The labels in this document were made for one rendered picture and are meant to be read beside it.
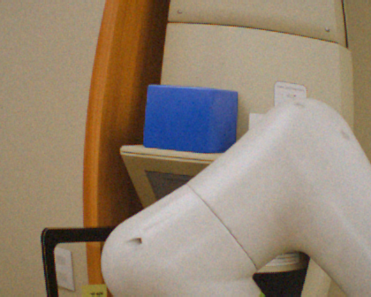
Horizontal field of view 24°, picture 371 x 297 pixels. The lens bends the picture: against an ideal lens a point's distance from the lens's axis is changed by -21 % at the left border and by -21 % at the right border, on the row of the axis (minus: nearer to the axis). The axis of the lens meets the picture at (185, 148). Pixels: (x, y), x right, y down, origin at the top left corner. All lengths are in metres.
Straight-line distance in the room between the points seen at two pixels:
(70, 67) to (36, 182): 0.29
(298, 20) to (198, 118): 0.25
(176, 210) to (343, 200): 0.16
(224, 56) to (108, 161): 0.24
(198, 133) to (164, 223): 0.61
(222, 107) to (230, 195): 0.64
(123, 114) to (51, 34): 0.68
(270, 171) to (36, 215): 1.46
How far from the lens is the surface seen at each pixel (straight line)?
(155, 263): 0.85
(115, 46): 1.58
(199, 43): 1.60
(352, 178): 0.85
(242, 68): 1.57
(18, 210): 2.32
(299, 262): 1.60
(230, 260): 0.87
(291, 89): 1.54
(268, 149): 0.87
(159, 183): 1.54
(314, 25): 1.53
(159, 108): 1.50
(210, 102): 1.47
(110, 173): 1.61
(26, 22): 2.34
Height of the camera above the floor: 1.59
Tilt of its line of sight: 3 degrees down
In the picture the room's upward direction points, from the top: 4 degrees clockwise
